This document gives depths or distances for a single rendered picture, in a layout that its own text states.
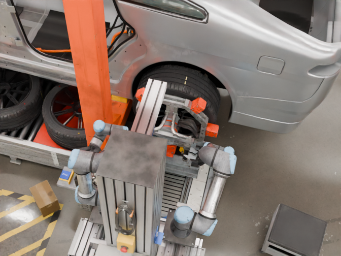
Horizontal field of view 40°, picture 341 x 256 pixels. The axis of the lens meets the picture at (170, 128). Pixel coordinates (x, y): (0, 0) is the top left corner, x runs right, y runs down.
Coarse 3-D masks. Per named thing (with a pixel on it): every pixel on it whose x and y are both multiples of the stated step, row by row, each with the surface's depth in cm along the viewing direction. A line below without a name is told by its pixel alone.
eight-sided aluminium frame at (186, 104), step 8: (168, 96) 332; (168, 104) 332; (176, 104) 330; (184, 104) 329; (136, 112) 350; (192, 112) 333; (200, 112) 338; (200, 120) 338; (200, 136) 354; (176, 144) 372
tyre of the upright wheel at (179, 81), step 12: (156, 72) 344; (168, 72) 339; (180, 72) 338; (192, 72) 340; (144, 84) 344; (168, 84) 331; (180, 84) 331; (192, 84) 334; (204, 84) 340; (180, 96) 335; (192, 96) 331; (204, 96) 337; (216, 96) 349; (132, 108) 363; (216, 108) 348
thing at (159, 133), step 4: (156, 132) 331; (160, 132) 331; (164, 132) 332; (160, 136) 333; (164, 136) 331; (168, 136) 330; (172, 136) 330; (176, 136) 330; (180, 140) 331; (184, 140) 329; (192, 140) 329
